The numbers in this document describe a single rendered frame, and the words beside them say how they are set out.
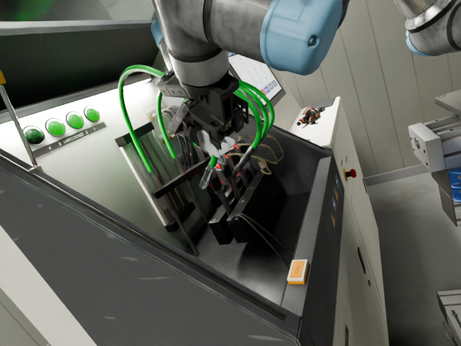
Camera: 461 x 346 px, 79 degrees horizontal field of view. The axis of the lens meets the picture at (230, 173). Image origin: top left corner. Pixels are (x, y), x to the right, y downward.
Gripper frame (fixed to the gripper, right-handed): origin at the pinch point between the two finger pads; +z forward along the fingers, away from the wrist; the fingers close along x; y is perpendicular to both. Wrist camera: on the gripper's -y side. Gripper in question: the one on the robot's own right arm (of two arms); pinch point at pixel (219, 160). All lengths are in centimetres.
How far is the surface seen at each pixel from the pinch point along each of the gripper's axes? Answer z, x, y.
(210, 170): -2.5, -13.0, 5.1
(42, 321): 22, -35, -55
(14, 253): -2, -35, -40
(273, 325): 16.1, -34.6, 18.7
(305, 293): 18.6, -26.3, 21.5
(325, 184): 18.5, 11.6, 21.4
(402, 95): 46, 183, 55
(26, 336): 88, -6, -211
